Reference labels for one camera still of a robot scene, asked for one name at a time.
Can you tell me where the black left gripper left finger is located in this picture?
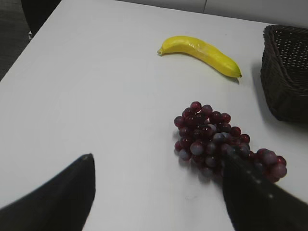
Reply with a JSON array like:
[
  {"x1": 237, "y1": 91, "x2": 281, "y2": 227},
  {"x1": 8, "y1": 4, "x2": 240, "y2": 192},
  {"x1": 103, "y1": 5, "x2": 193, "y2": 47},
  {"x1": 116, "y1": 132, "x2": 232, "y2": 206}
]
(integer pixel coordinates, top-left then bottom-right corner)
[{"x1": 0, "y1": 154, "x2": 96, "y2": 231}]

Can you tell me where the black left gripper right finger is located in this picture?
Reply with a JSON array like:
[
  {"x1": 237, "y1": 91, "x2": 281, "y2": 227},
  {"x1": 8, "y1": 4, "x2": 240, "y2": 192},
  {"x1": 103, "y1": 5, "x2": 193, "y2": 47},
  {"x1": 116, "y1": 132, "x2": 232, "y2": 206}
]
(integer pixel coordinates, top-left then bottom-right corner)
[{"x1": 222, "y1": 147, "x2": 308, "y2": 231}]

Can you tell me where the black wicker basket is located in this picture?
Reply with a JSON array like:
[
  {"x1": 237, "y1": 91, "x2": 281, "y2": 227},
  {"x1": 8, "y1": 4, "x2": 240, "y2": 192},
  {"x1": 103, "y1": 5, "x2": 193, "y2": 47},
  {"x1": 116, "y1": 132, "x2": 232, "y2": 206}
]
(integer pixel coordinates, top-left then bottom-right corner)
[{"x1": 260, "y1": 25, "x2": 308, "y2": 124}]

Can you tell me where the red grape bunch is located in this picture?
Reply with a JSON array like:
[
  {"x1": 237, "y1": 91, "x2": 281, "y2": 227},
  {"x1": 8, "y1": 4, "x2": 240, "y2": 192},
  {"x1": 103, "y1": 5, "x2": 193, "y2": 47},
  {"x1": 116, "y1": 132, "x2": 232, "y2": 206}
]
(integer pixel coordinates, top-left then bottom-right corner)
[{"x1": 174, "y1": 101, "x2": 287, "y2": 182}]

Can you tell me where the yellow banana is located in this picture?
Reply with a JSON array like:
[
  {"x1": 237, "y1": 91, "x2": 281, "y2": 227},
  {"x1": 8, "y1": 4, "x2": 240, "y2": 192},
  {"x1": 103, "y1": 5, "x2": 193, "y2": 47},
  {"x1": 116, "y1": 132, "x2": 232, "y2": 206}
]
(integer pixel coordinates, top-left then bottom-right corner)
[{"x1": 157, "y1": 36, "x2": 242, "y2": 78}]

